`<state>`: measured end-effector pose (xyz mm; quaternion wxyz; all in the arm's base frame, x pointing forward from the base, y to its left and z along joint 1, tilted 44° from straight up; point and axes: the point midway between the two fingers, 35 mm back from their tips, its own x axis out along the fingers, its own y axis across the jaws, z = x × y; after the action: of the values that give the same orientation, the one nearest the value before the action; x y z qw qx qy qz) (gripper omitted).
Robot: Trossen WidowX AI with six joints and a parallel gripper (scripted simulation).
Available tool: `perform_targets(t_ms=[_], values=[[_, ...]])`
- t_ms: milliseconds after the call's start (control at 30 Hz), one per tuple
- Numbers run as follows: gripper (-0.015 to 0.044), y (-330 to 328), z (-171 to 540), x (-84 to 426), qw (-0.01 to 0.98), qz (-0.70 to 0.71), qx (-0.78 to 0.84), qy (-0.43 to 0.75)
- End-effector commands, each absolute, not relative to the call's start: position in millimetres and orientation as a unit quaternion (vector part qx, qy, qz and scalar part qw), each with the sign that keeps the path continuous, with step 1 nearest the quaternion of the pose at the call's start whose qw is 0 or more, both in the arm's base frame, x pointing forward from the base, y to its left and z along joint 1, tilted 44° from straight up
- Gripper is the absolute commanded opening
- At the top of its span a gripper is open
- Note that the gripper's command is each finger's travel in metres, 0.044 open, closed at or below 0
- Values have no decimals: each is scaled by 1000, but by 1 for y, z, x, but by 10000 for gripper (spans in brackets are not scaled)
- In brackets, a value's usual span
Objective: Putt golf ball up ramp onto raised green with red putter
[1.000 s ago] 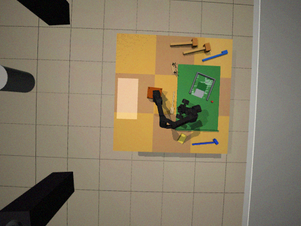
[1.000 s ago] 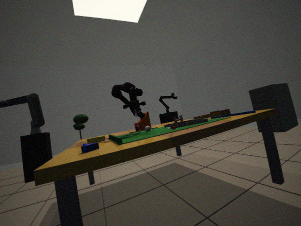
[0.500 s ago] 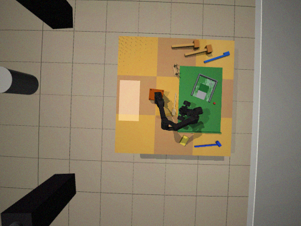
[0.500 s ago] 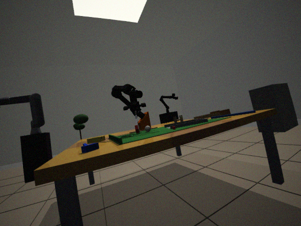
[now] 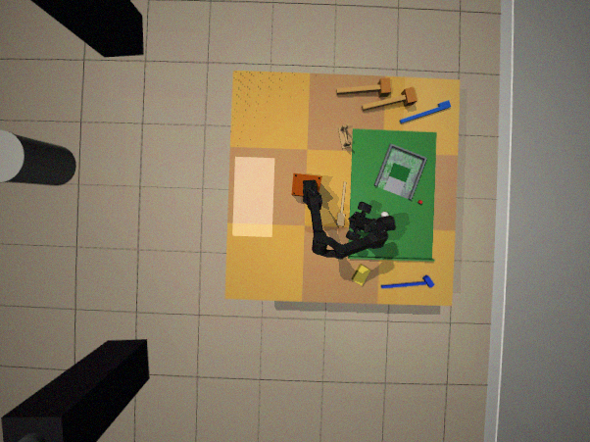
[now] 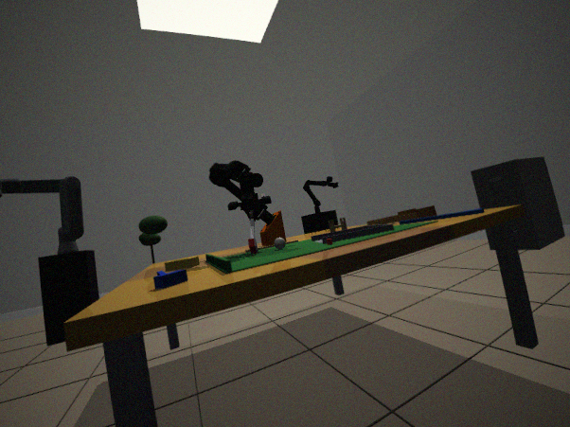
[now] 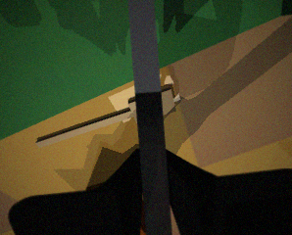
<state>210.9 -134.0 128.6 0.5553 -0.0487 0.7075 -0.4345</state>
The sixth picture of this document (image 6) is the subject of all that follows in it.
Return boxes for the green rectangular mat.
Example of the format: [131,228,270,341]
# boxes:
[205,221,438,274]

